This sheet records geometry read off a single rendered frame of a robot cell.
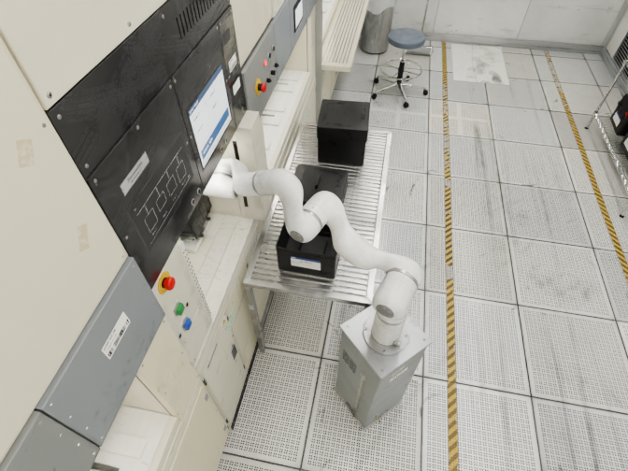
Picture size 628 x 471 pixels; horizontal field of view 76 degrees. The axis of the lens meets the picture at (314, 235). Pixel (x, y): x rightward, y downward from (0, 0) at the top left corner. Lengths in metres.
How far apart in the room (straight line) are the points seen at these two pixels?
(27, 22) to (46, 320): 0.50
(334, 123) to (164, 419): 1.64
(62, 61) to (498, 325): 2.61
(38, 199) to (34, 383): 0.34
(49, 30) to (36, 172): 0.23
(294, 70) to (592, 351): 2.66
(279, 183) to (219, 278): 0.63
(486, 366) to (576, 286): 0.95
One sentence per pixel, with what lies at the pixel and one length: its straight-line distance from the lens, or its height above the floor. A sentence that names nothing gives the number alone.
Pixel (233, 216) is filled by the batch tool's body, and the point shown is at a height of 0.87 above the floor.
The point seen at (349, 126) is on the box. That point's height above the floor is 1.01.
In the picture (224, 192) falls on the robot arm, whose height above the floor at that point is 1.23.
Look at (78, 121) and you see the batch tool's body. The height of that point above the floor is 1.90.
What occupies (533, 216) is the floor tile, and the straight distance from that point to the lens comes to 3.61.
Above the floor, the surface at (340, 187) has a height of 0.86.
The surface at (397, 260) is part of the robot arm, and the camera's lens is 1.44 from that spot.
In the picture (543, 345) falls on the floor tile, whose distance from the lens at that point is 2.93.
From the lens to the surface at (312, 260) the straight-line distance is 1.81.
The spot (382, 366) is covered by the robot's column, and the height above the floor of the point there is 0.76.
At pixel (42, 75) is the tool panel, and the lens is 0.83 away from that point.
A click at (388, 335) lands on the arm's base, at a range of 1.66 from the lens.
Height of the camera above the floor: 2.34
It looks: 50 degrees down
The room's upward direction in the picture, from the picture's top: straight up
